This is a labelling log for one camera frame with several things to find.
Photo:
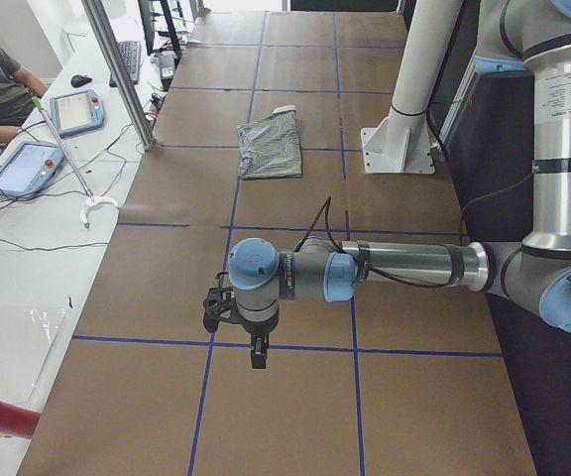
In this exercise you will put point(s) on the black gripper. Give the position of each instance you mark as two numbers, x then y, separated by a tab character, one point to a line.
257	328

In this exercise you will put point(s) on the navy white striped polo shirt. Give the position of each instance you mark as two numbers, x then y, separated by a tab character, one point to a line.
270	147

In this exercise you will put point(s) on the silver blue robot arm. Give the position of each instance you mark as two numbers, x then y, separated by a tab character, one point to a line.
535	273

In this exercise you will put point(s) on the long metal grabber stick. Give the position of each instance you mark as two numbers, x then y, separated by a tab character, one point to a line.
92	199

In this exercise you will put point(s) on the clear plastic bag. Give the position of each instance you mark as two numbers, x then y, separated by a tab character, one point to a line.
27	337

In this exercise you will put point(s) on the red cylinder bottle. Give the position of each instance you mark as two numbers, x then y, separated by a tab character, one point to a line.
17	422

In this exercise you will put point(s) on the lower teach pendant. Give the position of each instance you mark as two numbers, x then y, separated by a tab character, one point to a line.
29	169

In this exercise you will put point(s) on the teach pendant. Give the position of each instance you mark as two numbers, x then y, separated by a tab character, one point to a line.
29	169
77	112

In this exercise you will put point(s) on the upper teach pendant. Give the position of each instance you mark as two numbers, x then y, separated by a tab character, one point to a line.
77	112

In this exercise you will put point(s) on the black keyboard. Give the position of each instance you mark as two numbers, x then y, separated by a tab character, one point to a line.
130	52

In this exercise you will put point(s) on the black computer mouse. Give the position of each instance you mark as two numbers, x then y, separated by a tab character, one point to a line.
79	80

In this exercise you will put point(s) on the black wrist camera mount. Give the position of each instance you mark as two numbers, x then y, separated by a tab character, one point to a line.
220	306

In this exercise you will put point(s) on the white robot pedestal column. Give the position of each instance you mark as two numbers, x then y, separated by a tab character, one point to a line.
401	143

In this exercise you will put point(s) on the aluminium frame post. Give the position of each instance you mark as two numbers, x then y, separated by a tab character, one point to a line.
108	44

